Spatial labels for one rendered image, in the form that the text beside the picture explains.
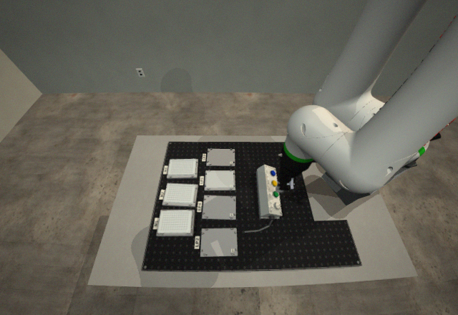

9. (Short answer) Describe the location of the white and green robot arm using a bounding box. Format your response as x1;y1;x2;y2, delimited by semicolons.
278;0;458;193

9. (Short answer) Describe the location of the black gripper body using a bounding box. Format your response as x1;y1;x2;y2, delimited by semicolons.
280;161;301;181

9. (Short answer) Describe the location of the white button panel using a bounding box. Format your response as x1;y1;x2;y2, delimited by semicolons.
244;165;282;233

